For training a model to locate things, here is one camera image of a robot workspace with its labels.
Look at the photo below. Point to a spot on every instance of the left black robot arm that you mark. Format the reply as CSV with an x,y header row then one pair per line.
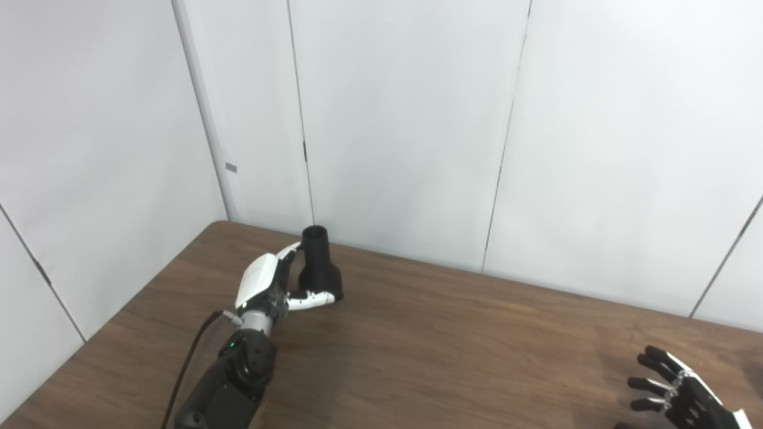
x,y
232,381

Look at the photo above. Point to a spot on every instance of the black funnel-shaped nozzle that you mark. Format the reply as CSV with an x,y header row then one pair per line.
x,y
319,268

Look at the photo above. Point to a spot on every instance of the black wall panel hinge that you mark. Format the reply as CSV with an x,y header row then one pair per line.
x,y
304,151
42,272

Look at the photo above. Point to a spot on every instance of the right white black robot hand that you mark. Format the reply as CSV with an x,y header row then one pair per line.
x,y
697,405

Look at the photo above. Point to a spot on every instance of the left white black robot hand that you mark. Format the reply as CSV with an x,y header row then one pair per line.
x,y
256,280

